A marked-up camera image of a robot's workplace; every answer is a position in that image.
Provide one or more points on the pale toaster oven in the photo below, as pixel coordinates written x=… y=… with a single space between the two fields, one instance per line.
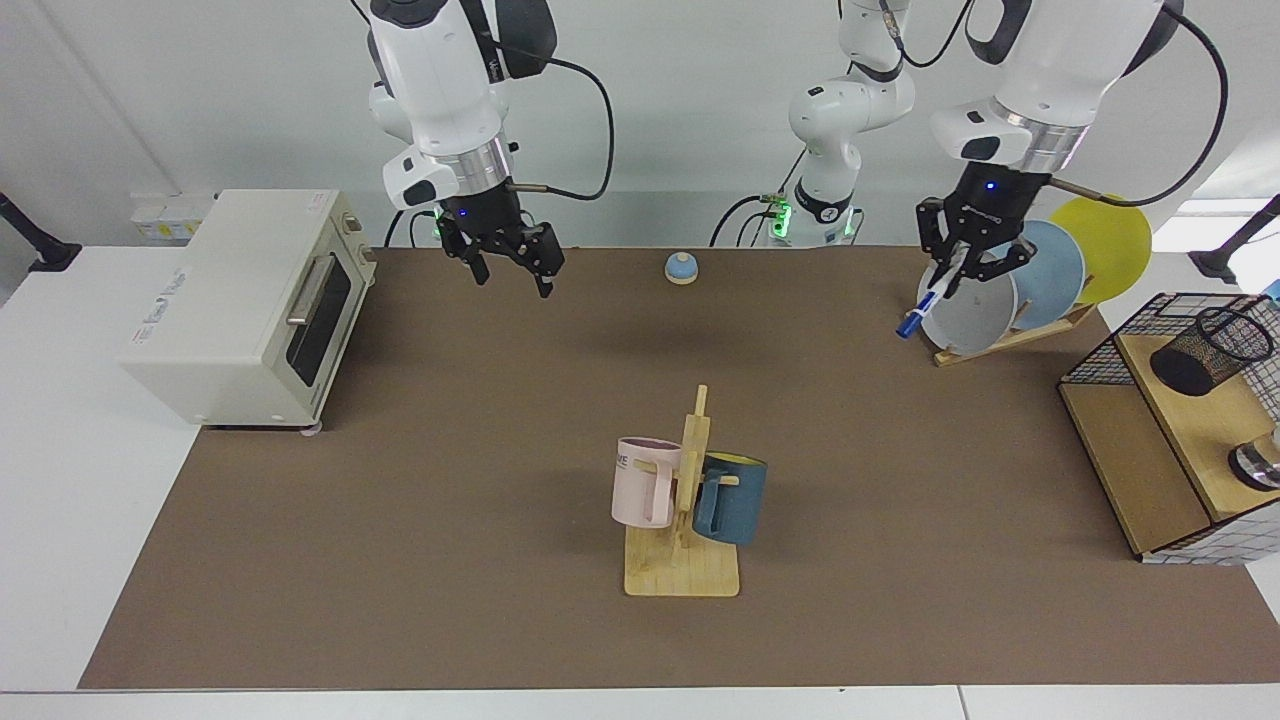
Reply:
x=230 y=300

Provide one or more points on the brown table cloth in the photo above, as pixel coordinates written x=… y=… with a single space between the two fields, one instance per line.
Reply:
x=400 y=560

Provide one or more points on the grey plate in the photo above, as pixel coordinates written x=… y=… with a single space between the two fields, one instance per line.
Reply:
x=985 y=320

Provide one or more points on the yellow plate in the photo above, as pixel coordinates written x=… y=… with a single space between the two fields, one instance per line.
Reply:
x=1115 y=255

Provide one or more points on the wooden plate rack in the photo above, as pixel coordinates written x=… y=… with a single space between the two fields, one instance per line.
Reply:
x=1000 y=345

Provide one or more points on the black mesh pen holder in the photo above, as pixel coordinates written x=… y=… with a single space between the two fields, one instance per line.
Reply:
x=1185 y=370

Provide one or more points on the wooden cup stand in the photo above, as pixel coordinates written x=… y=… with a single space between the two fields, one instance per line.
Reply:
x=680 y=575

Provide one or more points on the white marker with blue cap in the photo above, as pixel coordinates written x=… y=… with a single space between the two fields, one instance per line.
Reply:
x=915 y=320

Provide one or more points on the pink mug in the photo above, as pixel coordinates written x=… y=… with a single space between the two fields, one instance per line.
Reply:
x=635 y=490

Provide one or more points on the light blue plate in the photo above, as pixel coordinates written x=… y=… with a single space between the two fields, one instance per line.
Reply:
x=1055 y=275

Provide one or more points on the small blue round bell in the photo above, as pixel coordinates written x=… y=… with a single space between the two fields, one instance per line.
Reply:
x=681 y=267

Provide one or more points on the black clamp stand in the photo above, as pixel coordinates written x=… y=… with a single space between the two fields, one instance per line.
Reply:
x=1215 y=262
x=50 y=255

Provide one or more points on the white wall socket box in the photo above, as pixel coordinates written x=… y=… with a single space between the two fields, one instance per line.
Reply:
x=170 y=215

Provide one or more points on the dark blue mug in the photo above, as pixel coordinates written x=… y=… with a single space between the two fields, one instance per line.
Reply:
x=740 y=500

